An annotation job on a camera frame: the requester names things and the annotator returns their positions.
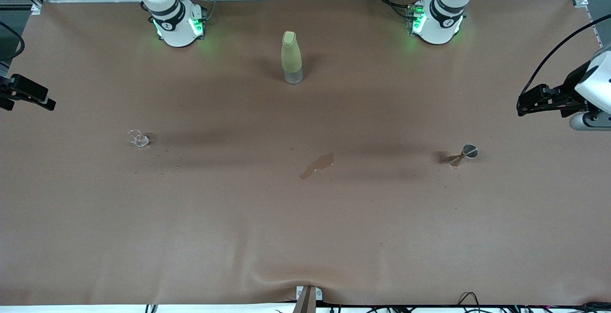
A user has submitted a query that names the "metal jigger measuring cup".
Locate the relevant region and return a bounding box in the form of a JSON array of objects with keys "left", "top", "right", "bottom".
[{"left": 449, "top": 144, "right": 478, "bottom": 167}]

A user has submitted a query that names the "yellow-green frosted bottle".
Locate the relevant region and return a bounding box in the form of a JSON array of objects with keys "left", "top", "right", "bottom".
[{"left": 281, "top": 31, "right": 304, "bottom": 85}]

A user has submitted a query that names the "large table cover mat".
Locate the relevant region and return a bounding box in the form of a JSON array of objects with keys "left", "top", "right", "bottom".
[{"left": 0, "top": 0, "right": 611, "bottom": 306}]

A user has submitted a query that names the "small clear glass cup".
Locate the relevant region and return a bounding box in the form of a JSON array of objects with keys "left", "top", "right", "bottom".
[{"left": 128, "top": 130, "right": 150, "bottom": 148}]

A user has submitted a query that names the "spilled liquid puddle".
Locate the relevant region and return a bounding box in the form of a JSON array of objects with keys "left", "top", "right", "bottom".
[{"left": 298, "top": 153, "right": 335, "bottom": 180}]

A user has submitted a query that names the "metal table edge bracket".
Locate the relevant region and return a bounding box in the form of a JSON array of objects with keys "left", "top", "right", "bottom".
[{"left": 295, "top": 285, "right": 323, "bottom": 313}]

